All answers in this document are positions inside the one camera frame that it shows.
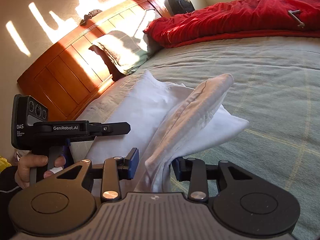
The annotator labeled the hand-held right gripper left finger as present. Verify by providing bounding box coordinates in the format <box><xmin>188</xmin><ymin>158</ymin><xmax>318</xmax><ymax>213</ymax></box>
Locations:
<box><xmin>57</xmin><ymin>148</ymin><xmax>139</xmax><ymax>202</ymax></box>

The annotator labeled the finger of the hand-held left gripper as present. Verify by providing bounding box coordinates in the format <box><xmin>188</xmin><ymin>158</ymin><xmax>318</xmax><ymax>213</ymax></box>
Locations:
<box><xmin>89</xmin><ymin>122</ymin><xmax>131</xmax><ymax>137</ymax></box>

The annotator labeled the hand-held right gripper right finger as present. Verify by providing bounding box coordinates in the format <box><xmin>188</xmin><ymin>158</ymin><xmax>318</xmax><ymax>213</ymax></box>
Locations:
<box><xmin>171</xmin><ymin>157</ymin><xmax>253</xmax><ymax>202</ymax></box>

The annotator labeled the white printed t-shirt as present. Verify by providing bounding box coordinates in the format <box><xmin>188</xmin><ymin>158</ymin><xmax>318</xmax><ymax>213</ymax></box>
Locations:
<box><xmin>75</xmin><ymin>70</ymin><xmax>250</xmax><ymax>193</ymax></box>

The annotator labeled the person's left hand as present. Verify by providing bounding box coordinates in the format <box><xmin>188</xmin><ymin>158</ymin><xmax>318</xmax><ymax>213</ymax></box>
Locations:
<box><xmin>14</xmin><ymin>154</ymin><xmax>67</xmax><ymax>189</ymax></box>

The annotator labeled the yellow cloth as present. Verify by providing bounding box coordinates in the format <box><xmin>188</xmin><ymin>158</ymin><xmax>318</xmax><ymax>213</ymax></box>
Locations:
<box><xmin>0</xmin><ymin>155</ymin><xmax>12</xmax><ymax>173</ymax></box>

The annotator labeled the pillow with pale towel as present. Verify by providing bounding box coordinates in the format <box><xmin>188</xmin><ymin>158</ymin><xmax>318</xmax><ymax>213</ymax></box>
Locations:
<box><xmin>88</xmin><ymin>10</ymin><xmax>163</xmax><ymax>82</ymax></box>

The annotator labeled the wooden headboard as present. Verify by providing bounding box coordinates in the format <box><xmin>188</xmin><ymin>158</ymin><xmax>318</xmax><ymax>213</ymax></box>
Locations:
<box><xmin>17</xmin><ymin>0</ymin><xmax>168</xmax><ymax>122</ymax></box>

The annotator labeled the small dark object on headboard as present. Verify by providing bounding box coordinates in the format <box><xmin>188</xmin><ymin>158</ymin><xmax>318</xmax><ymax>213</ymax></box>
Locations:
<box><xmin>79</xmin><ymin>9</ymin><xmax>103</xmax><ymax>26</ymax></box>

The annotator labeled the bed with green plaid blanket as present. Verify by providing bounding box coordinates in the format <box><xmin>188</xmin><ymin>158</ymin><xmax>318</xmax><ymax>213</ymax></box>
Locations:
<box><xmin>75</xmin><ymin>36</ymin><xmax>320</xmax><ymax>240</ymax></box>

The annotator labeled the dark backpack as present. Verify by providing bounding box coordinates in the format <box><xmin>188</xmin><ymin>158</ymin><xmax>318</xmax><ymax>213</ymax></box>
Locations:
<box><xmin>167</xmin><ymin>0</ymin><xmax>195</xmax><ymax>14</ymax></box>

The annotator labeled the red quilt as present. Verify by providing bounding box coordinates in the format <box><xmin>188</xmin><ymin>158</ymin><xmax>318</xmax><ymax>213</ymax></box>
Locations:
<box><xmin>143</xmin><ymin>0</ymin><xmax>320</xmax><ymax>48</ymax></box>

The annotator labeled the metal crank handle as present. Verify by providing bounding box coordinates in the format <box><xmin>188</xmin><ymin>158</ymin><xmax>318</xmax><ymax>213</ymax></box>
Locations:
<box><xmin>287</xmin><ymin>9</ymin><xmax>305</xmax><ymax>28</ymax></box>

